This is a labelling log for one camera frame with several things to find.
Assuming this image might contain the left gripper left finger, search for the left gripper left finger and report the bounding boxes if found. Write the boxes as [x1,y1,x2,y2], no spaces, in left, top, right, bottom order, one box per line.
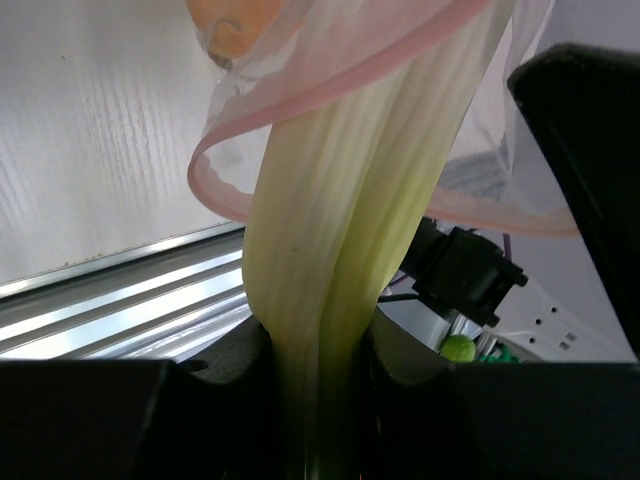
[1,319,307,479]

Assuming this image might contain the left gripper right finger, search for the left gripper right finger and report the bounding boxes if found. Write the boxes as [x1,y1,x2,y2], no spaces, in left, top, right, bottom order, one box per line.
[362,319,639,479]

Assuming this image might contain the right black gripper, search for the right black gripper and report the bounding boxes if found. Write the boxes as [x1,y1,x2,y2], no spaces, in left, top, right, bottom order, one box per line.
[507,43,639,352]

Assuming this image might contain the clear pink-dotted zip bag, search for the clear pink-dotted zip bag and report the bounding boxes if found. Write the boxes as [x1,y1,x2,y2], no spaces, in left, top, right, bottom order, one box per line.
[187,1,577,237]

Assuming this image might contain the green celery stalks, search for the green celery stalks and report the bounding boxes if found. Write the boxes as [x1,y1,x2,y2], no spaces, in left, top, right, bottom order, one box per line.
[243,1,514,479]

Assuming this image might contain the orange purple sweet potato slice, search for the orange purple sweet potato slice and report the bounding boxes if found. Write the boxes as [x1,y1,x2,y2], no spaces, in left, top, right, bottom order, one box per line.
[186,0,284,61]

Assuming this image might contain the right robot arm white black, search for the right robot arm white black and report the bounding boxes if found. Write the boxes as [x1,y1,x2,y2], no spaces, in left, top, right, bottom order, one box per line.
[401,44,639,362]

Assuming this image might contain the aluminium mounting rail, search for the aluminium mounting rail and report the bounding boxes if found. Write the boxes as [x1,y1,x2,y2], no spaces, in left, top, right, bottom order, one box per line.
[1,227,250,360]

